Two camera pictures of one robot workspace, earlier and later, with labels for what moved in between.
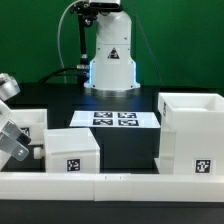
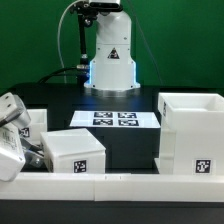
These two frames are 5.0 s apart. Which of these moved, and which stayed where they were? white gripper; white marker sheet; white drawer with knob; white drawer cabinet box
Moved: white gripper
Stayed: white drawer cabinet box; white marker sheet; white drawer with knob
